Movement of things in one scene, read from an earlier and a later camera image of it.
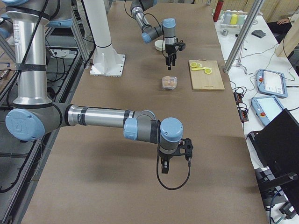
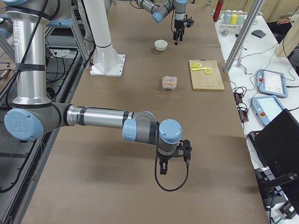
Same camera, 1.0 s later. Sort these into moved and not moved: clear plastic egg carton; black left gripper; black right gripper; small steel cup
Moved: black left gripper
Not moved: small steel cup; clear plastic egg carton; black right gripper
